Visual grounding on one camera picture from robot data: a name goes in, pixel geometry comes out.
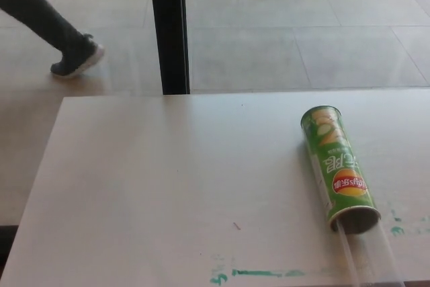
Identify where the clear plastic chips tray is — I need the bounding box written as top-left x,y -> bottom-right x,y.
337,216 -> 406,287

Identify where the green chips can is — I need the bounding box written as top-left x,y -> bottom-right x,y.
300,105 -> 382,235

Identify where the dark sneaker with white sole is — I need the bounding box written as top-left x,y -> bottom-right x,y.
50,33 -> 105,79

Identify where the dark grey trouser leg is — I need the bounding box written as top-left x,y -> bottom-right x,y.
0,0 -> 85,55

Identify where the black vertical window frame post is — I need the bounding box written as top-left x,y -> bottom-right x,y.
148,0 -> 191,95

